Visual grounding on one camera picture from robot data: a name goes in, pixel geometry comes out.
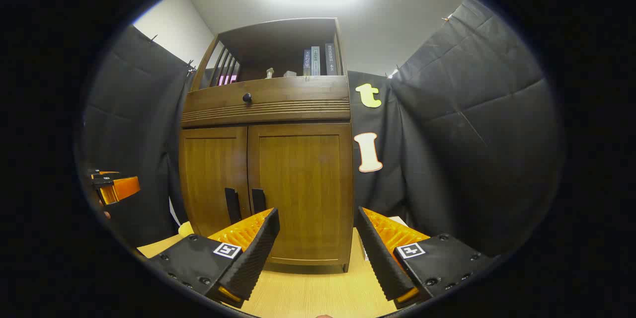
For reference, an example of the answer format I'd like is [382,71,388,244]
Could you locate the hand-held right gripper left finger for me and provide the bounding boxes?
[144,207,280,309]

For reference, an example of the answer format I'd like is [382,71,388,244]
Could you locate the wooden cabinet door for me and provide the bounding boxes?
[247,123,354,266]
[180,127,249,239]

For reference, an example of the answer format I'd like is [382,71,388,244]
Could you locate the wooden cabinet drawer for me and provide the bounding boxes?
[183,76,351,127]

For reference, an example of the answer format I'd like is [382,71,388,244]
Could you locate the wooden double-door shoe cabinet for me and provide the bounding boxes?
[179,17,354,273]

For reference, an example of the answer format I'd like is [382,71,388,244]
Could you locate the black backdrop cloth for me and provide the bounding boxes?
[82,0,564,259]

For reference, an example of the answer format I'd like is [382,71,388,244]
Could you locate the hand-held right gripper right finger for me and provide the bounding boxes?
[355,206,497,310]

